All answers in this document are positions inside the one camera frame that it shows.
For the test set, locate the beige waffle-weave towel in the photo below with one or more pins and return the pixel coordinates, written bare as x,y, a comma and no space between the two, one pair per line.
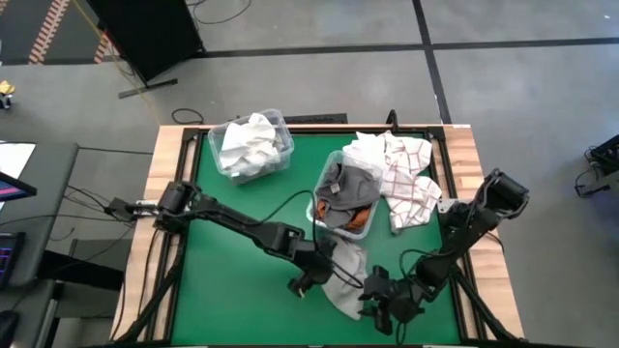
345,290

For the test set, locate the black panel screen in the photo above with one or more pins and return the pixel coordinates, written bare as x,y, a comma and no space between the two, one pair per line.
145,34

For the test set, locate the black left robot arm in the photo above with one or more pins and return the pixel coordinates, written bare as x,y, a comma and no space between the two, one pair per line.
232,217

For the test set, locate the white paper sheet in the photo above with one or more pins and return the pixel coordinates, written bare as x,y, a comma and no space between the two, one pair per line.
14,157

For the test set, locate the grey desk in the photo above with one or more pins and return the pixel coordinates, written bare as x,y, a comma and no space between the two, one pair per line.
48,217

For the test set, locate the lit computer monitor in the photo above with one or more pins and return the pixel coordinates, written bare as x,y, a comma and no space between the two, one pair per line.
14,187

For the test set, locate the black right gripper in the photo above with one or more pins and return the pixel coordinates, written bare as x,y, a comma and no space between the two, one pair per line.
401,299

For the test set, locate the black equipment cart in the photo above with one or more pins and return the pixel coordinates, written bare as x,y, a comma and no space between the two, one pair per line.
602,164

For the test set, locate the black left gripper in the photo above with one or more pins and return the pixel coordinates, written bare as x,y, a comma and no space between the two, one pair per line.
316,270

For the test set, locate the orange towel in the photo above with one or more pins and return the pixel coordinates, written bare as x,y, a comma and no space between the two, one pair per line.
322,209
359,221

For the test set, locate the grey towel with white label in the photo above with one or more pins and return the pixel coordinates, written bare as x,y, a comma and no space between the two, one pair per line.
350,191

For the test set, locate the black table frame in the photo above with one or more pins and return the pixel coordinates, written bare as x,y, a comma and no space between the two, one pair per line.
437,133

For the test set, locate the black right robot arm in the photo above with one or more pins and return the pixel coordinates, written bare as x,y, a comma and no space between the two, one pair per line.
464,227

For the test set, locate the white red-checked towel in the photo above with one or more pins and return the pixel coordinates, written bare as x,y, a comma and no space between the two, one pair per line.
406,193

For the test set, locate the clear plastic bin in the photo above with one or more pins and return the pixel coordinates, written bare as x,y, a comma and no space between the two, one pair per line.
321,162
215,140

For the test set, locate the backlit keyboard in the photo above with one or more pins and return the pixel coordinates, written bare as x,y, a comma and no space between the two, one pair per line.
9,258

